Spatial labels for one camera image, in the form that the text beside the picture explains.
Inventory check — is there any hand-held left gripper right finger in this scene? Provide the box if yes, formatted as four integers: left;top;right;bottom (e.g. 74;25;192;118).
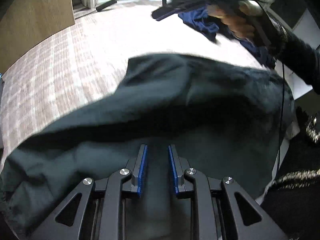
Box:
167;144;288;240

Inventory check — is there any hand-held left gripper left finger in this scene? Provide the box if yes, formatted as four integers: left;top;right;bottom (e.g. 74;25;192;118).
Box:
31;144;148;240

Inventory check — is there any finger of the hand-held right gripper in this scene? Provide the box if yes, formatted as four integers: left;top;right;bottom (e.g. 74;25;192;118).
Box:
151;0;208;22

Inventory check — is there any navy blue garment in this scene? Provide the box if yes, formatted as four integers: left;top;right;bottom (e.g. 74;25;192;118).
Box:
177;6;275;68

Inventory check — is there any dark grey garment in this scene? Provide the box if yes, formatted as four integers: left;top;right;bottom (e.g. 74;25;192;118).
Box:
0;52;295;240

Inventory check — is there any person's right forearm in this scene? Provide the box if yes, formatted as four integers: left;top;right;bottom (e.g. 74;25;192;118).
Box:
262;12;320;94

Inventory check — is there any person's right hand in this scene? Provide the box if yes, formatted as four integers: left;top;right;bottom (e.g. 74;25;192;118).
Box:
207;0;263;42

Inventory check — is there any black power adapter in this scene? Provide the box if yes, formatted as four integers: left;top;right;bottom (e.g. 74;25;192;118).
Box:
96;0;117;12

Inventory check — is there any white sheet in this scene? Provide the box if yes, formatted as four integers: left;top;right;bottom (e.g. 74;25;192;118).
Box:
285;67;313;140

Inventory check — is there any person's black knit sweater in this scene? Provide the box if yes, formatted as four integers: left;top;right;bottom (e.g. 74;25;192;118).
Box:
259;106;320;240

